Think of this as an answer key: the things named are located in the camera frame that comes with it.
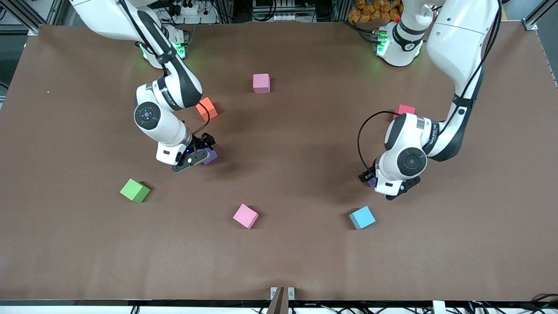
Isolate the black cable bundle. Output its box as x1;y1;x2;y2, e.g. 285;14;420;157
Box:
469;293;558;314

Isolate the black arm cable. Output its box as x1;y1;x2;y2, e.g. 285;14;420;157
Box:
357;0;502;171
119;0;211;136

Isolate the white socket strip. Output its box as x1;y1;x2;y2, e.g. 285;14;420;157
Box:
252;0;293;22

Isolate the brown pole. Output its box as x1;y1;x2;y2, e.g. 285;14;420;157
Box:
266;287;289;314

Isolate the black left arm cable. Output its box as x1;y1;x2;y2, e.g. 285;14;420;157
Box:
357;0;502;171

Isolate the brown table cover sheet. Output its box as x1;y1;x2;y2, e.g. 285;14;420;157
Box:
0;20;558;302

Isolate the pink foam cube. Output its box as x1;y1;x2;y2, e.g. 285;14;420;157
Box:
233;204;259;229
253;73;271;94

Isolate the orange fruit pile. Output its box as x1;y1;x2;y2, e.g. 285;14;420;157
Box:
347;0;402;23

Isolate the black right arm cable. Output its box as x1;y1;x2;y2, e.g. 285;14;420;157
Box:
119;0;211;136

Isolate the light blue foam cube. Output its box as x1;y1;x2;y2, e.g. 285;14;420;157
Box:
349;206;376;230

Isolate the orange foam cube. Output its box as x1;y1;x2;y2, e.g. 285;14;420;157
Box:
196;97;218;122

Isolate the grey aluminium frame profile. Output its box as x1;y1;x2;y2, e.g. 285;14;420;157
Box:
0;0;70;36
522;0;558;31

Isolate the grey base connector box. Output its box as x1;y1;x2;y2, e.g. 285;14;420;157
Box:
172;28;190;59
372;26;390;57

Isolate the green foam cube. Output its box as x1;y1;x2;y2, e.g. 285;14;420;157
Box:
120;178;151;203

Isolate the white power strip with plugs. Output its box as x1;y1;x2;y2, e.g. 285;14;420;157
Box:
174;0;205;16

